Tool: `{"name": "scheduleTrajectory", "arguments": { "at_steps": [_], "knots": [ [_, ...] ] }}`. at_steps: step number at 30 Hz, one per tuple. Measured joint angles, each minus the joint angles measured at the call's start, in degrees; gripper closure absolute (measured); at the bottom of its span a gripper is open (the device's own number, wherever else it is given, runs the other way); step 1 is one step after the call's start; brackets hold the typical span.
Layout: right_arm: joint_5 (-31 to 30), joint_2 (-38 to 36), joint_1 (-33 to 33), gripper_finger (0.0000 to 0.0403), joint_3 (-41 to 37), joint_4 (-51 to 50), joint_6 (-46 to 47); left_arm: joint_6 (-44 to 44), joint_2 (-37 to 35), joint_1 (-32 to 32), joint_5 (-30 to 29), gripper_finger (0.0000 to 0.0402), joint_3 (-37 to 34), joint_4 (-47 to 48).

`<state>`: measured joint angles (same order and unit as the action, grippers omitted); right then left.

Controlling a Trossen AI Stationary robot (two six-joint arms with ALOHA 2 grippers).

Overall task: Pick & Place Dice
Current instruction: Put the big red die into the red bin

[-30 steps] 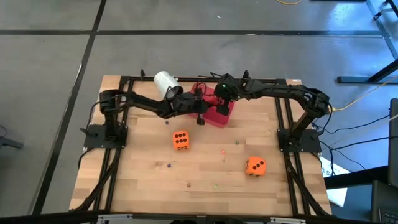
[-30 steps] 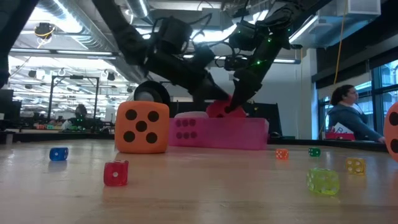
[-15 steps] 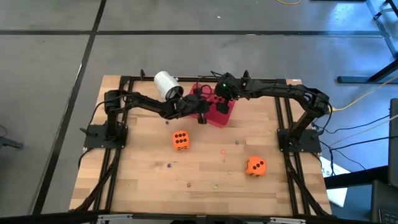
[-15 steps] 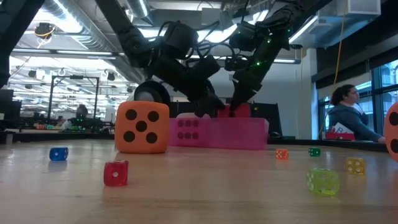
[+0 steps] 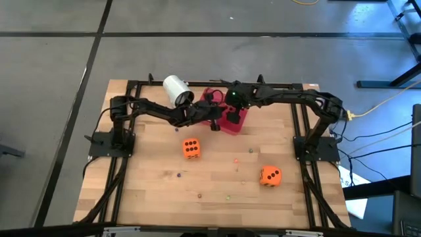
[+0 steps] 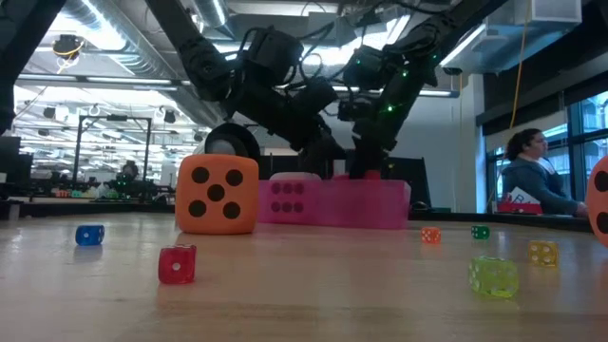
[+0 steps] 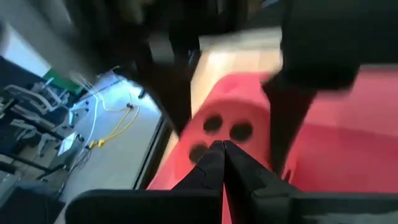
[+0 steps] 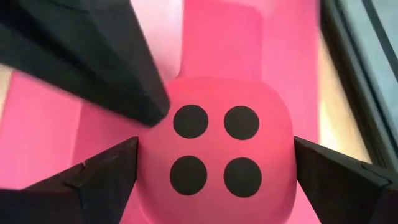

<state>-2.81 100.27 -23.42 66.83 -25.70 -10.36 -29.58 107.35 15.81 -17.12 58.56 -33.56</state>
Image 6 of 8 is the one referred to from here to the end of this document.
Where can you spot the small red die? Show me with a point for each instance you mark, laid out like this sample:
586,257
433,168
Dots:
176,264

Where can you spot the black equipment cabinet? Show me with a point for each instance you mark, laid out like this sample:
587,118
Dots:
404,168

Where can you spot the person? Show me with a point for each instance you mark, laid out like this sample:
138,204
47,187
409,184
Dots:
532,180

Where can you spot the large pink foam die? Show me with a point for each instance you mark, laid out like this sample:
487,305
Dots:
294,176

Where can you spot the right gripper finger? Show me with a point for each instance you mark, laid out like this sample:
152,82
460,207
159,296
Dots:
363,164
378,159

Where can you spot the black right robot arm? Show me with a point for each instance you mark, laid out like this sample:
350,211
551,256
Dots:
427,33

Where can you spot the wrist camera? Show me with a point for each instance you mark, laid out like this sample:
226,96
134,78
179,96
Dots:
351,109
320,95

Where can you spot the white paper sign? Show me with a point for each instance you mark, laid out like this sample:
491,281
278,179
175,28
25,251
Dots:
520,195

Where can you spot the small blue die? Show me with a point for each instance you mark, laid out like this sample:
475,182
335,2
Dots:
89,235

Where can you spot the black gantry frame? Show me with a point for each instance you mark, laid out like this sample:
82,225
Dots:
114,117

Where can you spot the black low partition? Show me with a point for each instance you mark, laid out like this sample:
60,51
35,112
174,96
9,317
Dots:
280,164

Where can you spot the red box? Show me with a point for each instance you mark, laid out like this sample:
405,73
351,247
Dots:
518,208

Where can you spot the small dark green die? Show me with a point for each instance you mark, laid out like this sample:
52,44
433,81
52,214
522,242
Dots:
480,232

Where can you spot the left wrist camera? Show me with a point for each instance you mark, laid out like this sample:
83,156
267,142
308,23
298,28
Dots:
320,95

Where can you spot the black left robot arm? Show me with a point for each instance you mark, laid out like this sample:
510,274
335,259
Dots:
209,71

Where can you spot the round silver air duct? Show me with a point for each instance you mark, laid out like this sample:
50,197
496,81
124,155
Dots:
211,12

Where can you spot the white round desk fan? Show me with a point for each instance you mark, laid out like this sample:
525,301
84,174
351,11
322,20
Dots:
233,140

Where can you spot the small lime green die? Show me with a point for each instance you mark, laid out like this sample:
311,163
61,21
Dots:
494,277

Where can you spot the small orange die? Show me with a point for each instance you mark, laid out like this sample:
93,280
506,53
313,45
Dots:
430,235

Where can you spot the black computer monitor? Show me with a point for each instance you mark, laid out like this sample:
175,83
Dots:
9,157

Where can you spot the dome security camera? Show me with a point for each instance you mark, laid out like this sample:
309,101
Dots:
452,71

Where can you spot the black aluminium table frame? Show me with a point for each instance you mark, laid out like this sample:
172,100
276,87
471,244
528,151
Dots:
522,220

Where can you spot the pink translucent plastic bin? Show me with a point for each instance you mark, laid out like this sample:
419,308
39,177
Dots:
342,204

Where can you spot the large orange foam die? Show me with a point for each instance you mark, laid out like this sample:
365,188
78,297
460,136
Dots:
216,192
599,199

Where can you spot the small yellow die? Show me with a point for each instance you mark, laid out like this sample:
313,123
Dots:
543,253

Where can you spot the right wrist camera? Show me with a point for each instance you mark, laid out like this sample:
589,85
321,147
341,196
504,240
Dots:
351,109

